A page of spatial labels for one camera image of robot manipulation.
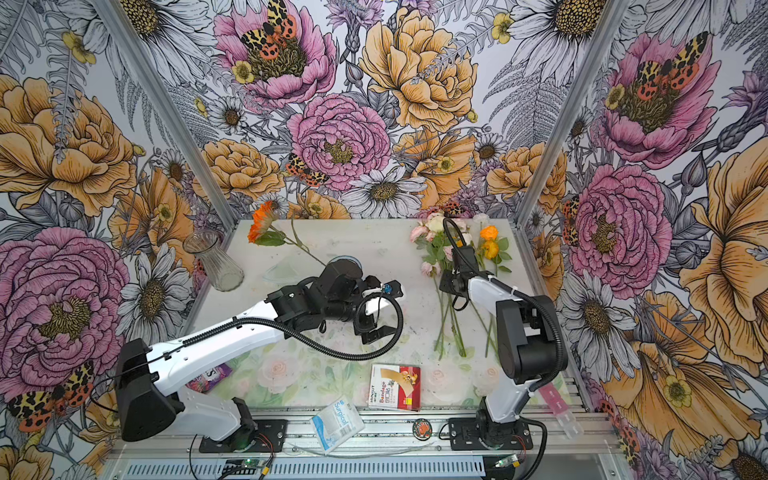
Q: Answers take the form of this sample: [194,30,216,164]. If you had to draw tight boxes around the red bandage box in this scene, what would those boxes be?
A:
[367,364,422,412]

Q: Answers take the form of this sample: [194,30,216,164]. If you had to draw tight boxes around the blue purple glass vase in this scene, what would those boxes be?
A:
[328,255,363,280]

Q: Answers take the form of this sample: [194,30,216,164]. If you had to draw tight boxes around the pink rose flower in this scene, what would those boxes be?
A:
[409,225,429,243]

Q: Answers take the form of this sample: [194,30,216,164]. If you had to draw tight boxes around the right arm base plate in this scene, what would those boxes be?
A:
[447,417,533,451]

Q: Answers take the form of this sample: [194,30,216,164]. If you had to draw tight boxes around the white blue tissue pack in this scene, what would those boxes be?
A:
[312,397,365,454]

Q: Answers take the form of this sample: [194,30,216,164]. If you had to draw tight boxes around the cream white rose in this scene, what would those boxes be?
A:
[425,212,445,234]

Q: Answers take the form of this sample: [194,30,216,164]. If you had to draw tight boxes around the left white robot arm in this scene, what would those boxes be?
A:
[115,257,404,452]

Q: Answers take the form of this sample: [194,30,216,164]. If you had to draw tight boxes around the small green circuit board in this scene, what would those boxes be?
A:
[225,458,265,473]

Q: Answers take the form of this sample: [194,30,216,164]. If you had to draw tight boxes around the clear ribbed glass vase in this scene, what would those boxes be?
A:
[183,230,244,292]

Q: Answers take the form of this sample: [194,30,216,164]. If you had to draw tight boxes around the pink snack packet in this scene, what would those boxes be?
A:
[186,364,233,394]

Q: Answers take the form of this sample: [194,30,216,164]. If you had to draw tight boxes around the orange yellow flower stems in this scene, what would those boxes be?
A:
[470,215,512,358]

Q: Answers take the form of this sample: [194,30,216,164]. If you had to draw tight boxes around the orange gerbera flower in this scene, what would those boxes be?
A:
[247,200,327,266]

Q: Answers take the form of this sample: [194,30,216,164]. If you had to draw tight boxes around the left black corrugated cable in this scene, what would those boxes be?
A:
[179,290,405,362]

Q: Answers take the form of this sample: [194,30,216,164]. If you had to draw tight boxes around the black corrugated cable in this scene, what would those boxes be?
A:
[179,290,405,362]
[442,217,568,394]

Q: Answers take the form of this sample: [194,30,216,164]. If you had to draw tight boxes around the left aluminium corner post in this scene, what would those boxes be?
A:
[94,1,238,233]

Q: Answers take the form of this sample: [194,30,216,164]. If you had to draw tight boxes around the pink clear plastic tube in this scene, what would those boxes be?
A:
[537,383,584,440]

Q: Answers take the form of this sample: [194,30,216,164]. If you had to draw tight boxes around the right black corrugated cable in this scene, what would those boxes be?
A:
[442,217,568,394]

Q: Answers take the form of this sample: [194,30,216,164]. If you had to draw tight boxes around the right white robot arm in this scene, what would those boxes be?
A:
[440,246,568,448]

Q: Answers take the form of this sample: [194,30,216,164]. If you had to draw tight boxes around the pink carnation stem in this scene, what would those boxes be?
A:
[416,238,468,360]

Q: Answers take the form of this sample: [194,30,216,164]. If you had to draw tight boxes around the aluminium corner post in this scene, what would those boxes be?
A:
[94,1,238,233]
[514,0,629,230]

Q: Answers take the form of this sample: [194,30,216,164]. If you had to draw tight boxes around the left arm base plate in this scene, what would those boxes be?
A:
[199,419,288,454]

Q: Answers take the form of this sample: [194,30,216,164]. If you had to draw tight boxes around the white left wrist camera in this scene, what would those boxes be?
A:
[362,280,404,315]

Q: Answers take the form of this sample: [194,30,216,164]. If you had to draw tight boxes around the right aluminium corner post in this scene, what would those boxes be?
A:
[514,0,629,230]

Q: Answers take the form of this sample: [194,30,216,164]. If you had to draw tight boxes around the slotted white cable duct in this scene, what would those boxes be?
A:
[114,456,486,479]

